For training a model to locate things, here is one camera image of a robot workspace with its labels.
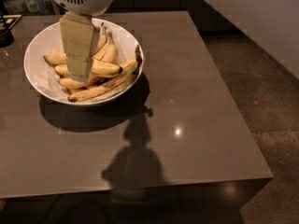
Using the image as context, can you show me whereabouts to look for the white ceramic bowl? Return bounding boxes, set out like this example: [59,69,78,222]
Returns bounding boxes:
[24,19,144,106]

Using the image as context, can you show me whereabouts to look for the long middle yellow banana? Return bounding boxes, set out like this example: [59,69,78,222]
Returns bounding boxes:
[59,75,102,89]

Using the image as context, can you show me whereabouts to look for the bottles on back shelf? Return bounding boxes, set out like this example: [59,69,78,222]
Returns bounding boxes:
[0,0,57,15]

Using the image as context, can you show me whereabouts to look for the curved yellow banana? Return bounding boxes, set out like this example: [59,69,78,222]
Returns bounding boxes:
[92,59,122,77]

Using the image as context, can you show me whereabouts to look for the upright banana pair right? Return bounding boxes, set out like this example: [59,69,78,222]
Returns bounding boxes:
[93,32,118,63]

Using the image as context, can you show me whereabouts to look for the left short yellow banana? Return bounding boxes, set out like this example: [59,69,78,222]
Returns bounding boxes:
[44,52,66,65]

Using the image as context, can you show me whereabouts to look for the long yellow banana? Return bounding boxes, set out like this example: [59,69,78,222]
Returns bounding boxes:
[68,74,136,103]
[59,75,102,89]

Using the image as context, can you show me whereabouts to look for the bottom long yellow banana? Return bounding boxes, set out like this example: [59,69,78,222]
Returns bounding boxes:
[68,74,136,103]

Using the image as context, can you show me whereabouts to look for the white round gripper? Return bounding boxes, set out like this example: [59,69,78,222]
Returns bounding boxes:
[54,0,114,82]

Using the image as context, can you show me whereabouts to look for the upright banana brown stem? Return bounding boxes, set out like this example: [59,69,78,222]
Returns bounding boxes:
[96,23,107,52]

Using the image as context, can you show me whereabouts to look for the right banana black stem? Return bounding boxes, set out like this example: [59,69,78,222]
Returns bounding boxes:
[120,46,143,75]

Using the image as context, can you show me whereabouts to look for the small yellow banana below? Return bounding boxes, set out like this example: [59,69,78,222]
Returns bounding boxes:
[54,64,69,77]

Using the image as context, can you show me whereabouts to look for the black object table corner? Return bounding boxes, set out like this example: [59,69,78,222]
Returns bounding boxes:
[0,13,21,48]

